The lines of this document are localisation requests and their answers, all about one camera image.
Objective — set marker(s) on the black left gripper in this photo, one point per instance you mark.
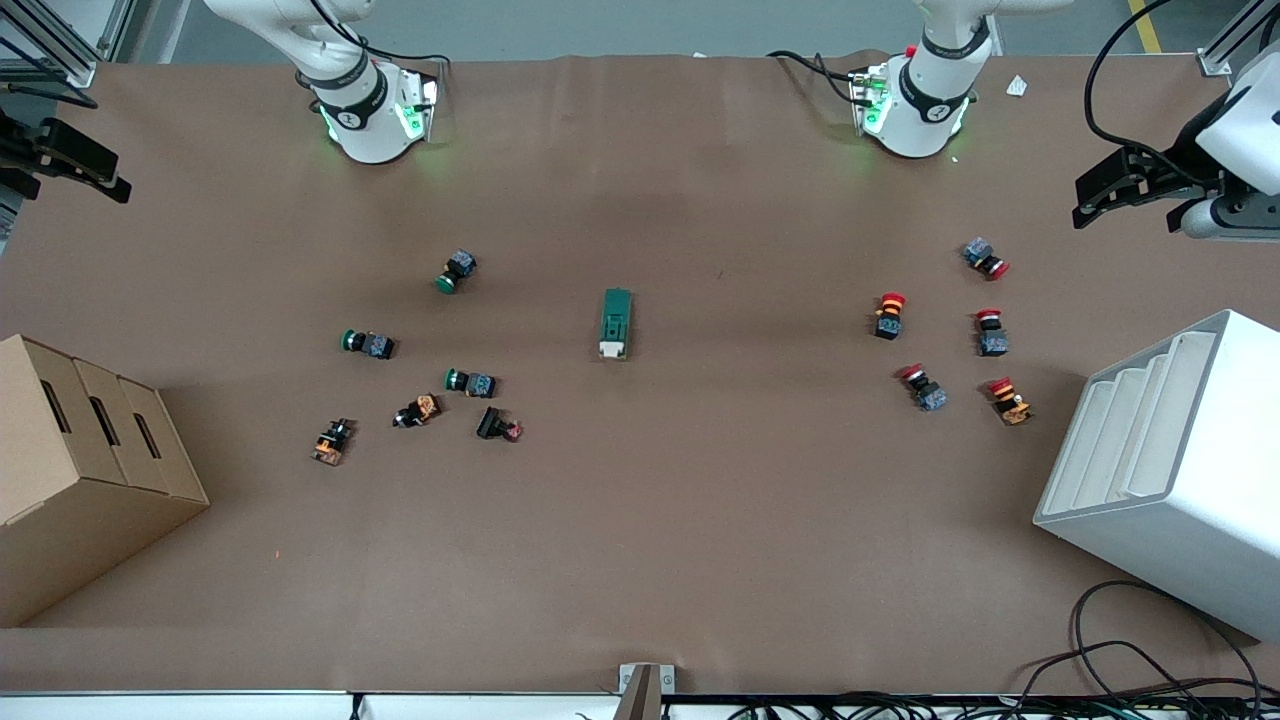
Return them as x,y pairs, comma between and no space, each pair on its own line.
1176,171

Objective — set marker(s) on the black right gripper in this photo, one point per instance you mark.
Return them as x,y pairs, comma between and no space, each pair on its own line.
22,151

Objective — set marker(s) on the green load switch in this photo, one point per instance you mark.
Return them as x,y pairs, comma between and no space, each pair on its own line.
616,315

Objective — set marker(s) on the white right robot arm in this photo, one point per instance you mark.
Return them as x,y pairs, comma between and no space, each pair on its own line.
360,120

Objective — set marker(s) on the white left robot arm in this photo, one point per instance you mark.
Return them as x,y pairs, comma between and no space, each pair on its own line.
925,110

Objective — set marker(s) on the red push button blue block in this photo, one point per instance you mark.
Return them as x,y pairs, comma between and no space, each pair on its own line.
992,342
980,253
930,395

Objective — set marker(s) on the small white paper scrap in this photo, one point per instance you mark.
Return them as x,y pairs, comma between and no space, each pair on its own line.
1017,86

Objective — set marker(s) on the red mushroom button orange block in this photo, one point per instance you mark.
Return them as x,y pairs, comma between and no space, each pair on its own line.
1012,407
888,322

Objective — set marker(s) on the white slotted storage rack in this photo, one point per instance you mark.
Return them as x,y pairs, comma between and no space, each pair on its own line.
1200,500

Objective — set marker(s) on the green push button blue block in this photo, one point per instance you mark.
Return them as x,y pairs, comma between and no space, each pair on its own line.
480,384
375,346
460,266

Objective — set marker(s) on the brown cardboard box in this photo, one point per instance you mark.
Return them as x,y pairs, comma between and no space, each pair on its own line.
70,520

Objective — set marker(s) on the brown paper table mat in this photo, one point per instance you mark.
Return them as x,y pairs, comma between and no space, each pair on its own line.
700,500

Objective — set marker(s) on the black orange switch component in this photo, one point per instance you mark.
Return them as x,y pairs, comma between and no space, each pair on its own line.
420,410
331,443

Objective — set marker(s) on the black red switch component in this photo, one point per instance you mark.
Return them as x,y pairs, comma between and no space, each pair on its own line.
490,424

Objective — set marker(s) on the white table edge rail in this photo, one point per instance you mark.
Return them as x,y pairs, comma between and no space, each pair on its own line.
200,708

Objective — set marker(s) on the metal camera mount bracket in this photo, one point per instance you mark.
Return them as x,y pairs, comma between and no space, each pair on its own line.
645,695

